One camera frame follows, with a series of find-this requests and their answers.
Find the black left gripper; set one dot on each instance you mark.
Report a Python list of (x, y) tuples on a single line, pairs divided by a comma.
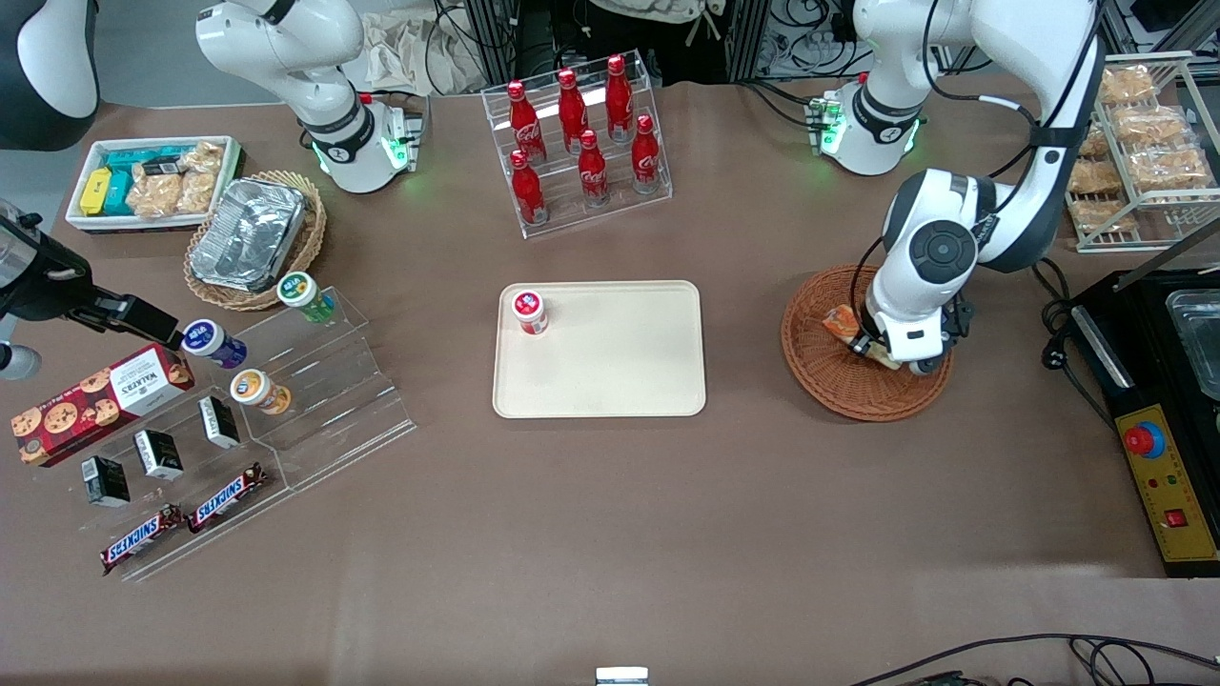
[(950, 324)]

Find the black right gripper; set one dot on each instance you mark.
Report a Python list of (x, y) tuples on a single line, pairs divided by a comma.
[(50, 292)]

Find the triangular sandwich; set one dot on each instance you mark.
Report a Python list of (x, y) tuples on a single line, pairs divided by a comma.
[(841, 322)]

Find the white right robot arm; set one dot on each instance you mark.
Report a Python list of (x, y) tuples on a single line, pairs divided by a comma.
[(286, 48)]

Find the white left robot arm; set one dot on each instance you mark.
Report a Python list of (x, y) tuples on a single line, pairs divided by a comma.
[(1010, 38)]

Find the brown round wicker basket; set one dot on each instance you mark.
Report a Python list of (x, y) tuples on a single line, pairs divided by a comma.
[(839, 391)]

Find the aluminium foil tray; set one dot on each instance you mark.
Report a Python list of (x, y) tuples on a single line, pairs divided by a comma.
[(248, 233)]

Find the light wicker basket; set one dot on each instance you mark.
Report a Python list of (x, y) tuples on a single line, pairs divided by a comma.
[(310, 238)]

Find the cream plastic tray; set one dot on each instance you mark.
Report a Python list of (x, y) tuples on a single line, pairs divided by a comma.
[(620, 362)]

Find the purple-lid small bottle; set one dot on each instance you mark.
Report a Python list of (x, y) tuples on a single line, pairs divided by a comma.
[(210, 341)]

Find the red Walkers shortbread box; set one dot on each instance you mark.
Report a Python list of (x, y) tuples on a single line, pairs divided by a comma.
[(95, 405)]

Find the small black carton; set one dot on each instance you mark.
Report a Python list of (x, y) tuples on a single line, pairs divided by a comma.
[(158, 454), (105, 481), (219, 422)]

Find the clear bagged snack packet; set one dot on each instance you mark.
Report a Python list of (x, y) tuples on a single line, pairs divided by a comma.
[(154, 195), (205, 157), (196, 191)]

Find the orange-lid small bottle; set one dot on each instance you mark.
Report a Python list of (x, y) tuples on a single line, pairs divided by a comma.
[(255, 389)]

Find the short teal box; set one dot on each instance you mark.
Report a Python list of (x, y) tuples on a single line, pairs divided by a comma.
[(119, 193)]

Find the yellow small box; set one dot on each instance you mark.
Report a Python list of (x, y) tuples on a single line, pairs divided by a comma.
[(95, 192)]

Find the green-lid small bottle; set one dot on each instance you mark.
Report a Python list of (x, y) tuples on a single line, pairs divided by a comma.
[(300, 291)]

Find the long teal box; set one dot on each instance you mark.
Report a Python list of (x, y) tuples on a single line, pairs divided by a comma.
[(143, 157)]

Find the white plastic bin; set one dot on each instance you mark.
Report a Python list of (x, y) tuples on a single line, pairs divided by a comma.
[(86, 152)]

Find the Snickers bar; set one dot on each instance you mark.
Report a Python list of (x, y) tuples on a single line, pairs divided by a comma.
[(229, 497), (141, 538)]

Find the clear acrylic step shelf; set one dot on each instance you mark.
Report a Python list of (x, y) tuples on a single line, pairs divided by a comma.
[(334, 400)]

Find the black machine with yellow panel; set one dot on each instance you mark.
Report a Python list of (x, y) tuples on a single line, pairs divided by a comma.
[(1134, 381)]

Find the bagged bread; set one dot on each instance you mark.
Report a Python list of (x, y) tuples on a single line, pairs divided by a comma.
[(1096, 178), (1106, 217), (1155, 124), (1168, 169), (1129, 84), (1096, 141)]

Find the red emergency stop button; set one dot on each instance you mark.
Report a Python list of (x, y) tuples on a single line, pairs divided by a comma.
[(1144, 439)]

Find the red cola bottle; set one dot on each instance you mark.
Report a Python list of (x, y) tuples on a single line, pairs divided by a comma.
[(572, 110), (527, 191), (593, 171), (620, 95), (525, 119), (645, 157)]

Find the grey metal machine bar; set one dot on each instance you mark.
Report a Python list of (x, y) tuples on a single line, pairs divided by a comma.
[(1168, 255)]

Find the clear acrylic bottle rack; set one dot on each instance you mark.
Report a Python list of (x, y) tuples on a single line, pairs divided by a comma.
[(572, 217)]

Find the steel pan in machine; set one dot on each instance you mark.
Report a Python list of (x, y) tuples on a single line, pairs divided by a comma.
[(1201, 333)]

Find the red-lid small bottle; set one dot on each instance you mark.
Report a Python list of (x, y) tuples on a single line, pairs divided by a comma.
[(530, 310)]

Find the beige paper bag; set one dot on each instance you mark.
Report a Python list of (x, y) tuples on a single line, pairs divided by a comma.
[(410, 57)]

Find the small white block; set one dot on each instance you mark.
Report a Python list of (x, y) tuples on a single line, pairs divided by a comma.
[(621, 675)]

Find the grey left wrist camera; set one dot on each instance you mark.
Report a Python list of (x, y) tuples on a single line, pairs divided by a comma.
[(926, 367)]

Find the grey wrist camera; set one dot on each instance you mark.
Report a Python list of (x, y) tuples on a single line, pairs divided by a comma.
[(926, 367), (17, 362)]

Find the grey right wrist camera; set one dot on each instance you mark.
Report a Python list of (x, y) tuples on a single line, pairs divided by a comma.
[(17, 362)]

